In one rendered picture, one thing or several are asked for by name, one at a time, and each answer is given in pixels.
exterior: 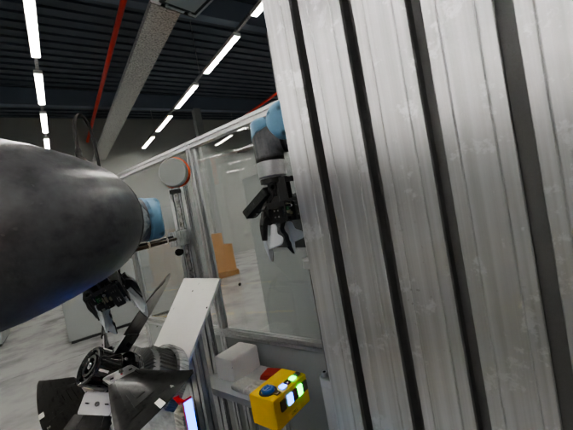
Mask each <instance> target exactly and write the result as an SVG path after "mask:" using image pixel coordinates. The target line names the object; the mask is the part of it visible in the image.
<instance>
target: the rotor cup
mask: <svg viewBox="0 0 573 430"><path fill-rule="evenodd" d="M104 348H105V347H104ZM104 348H103V347H102V346H96V347H94V348H93V349H92V350H91V351H90V352H89V353H88V354H87V355H86V356H85V358H84V360H83V362H82V363H81V365H80V367H79V369H78V373H77V385H78V386H79V387H86V388H90V389H94V391H98V392H105V391H106V392H108V386H107V385H105V384H103V383H102V382H103V381H104V380H103V378H104V377H106V376H107V375H110V374H112V373H114V372H116V371H118V370H119V369H122V368H124V367H126V366H128V365H133V366H135V367H137V368H139V363H140V362H139V357H138V355H137V354H136V353H135V352H126V353H124V354H123V355H122V354H121V353H120V354H114V350H112V352H111V351H109V350H106V349H104ZM89 363H92V366H91V367H90V369H87V367H88V365H89ZM99 369H105V370H108V371H109V372H108V373H104V372H101V371H99Z"/></svg>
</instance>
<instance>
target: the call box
mask: <svg viewBox="0 0 573 430"><path fill-rule="evenodd" d="M295 372H296V371H292V370H288V369H280V370H279V371H278V372H277V373H275V374H274V375H272V376H271V377H270V378H269V379H267V380H266V381H265V382H264V383H263V384H262V385H261V386H259V387H258V388H256V389H255V390H254V391H253V392H251V393H250V394H249V397H250V402H251V407H252V415H253V420H254V422H255V423H257V424H258V425H261V426H264V427H267V428H269V429H272V430H281V429H282V428H283V427H284V426H285V425H286V424H287V423H288V422H289V421H290V420H291V419H292V418H293V417H294V416H295V415H296V414H297V413H298V412H299V411H300V410H301V409H302V408H303V407H304V406H305V405H306V404H307V403H308V402H309V401H310V396H309V391H308V389H307V390H306V391H305V392H304V393H303V394H302V395H301V396H300V397H298V399H297V400H296V401H294V402H293V403H292V404H291V405H290V406H289V405H288V402H287V395H288V394H289V393H290V392H291V391H292V390H294V389H295V388H296V387H297V386H298V385H299V384H300V383H301V382H302V381H304V380H306V377H305V374H304V373H300V375H299V376H298V377H297V376H296V379H295V380H293V381H292V382H291V383H290V384H289V385H286V387H285V388H284V389H280V388H279V385H281V384H284V381H285V380H288V378H289V377H290V376H291V375H293V374H294V373H295ZM267 384H268V385H273V386H274V387H275V390H278V391H281V393H280V394H279V395H278V396H275V395H273V393H271V394H269V395H263V394H262V392H261V389H262V387H263V386H266V385H267ZM283 398H285V399H286V406H287V409H286V410H285V411H284V412H283V413H282V412H281V406H280V401H281V400H282V399H283Z"/></svg>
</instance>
